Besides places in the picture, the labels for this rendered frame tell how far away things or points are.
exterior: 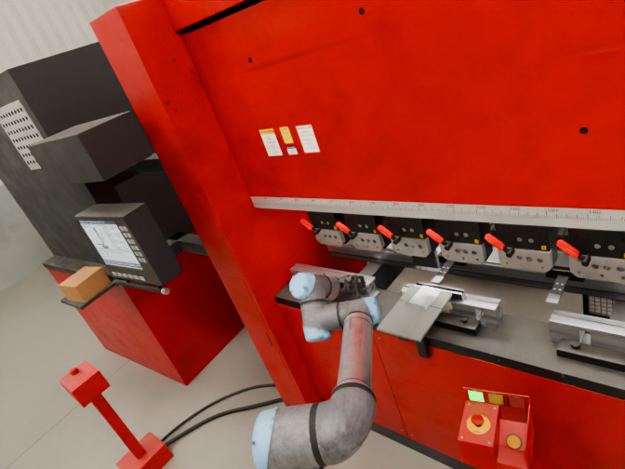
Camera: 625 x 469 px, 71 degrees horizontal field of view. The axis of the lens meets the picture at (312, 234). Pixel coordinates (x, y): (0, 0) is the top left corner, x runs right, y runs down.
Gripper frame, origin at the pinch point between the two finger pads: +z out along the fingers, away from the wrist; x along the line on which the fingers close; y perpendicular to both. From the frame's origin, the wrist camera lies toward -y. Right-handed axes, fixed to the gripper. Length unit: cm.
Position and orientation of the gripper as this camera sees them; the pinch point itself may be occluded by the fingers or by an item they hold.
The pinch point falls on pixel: (363, 292)
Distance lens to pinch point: 152.2
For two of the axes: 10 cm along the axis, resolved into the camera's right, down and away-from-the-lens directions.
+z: 6.6, 1.4, 7.4
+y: 7.4, -2.7, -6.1
